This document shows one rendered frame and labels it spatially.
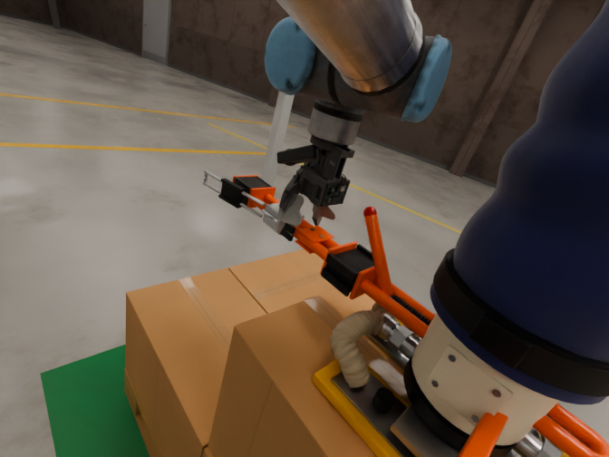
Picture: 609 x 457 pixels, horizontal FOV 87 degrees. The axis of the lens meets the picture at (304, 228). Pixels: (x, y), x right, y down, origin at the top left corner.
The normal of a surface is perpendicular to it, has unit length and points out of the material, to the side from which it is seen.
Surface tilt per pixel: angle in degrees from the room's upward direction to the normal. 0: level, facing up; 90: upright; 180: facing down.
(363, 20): 120
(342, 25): 138
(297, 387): 0
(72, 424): 0
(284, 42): 91
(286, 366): 0
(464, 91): 90
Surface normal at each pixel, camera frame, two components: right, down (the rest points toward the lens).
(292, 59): -0.67, 0.19
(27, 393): 0.25, -0.86
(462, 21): -0.48, 0.29
